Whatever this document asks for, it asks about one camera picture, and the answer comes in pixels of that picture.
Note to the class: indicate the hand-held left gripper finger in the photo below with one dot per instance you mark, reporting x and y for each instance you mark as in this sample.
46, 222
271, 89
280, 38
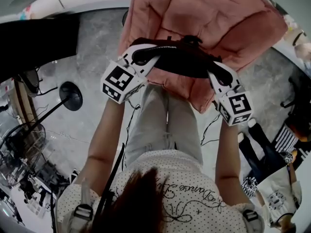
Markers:
128, 53
145, 69

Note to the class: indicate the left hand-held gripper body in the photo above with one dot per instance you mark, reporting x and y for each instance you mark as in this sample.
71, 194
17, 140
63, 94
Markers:
119, 79

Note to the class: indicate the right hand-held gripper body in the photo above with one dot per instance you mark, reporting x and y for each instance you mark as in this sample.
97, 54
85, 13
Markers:
239, 105

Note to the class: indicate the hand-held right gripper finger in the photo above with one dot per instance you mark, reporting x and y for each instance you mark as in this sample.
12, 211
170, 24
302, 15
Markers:
234, 79
217, 90

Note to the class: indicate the black bag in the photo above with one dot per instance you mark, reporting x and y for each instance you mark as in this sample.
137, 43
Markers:
184, 62

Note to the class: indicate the pink cushioned chair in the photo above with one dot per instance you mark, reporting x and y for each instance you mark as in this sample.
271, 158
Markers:
206, 13

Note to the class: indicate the person's right forearm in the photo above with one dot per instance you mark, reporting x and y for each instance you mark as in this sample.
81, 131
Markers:
228, 149

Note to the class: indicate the person's left forearm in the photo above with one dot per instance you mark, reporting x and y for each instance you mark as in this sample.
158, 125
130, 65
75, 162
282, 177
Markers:
107, 130

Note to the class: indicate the black standing fan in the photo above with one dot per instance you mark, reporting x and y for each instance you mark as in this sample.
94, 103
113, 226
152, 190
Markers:
71, 96

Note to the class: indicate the gray trousers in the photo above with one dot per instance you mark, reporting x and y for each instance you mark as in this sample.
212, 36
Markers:
155, 120

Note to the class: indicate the black office chair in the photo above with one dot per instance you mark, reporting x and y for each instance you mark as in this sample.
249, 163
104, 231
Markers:
301, 98

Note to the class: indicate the beige handbag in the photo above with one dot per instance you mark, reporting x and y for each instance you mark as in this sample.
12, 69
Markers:
303, 47

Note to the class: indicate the white dotted shirt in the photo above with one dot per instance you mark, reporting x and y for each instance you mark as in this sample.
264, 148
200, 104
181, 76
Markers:
189, 176

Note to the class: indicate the black monitor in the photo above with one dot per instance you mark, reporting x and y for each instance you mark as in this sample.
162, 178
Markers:
36, 42

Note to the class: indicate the cream tote bag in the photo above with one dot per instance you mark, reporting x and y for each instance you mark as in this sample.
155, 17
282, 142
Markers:
277, 193

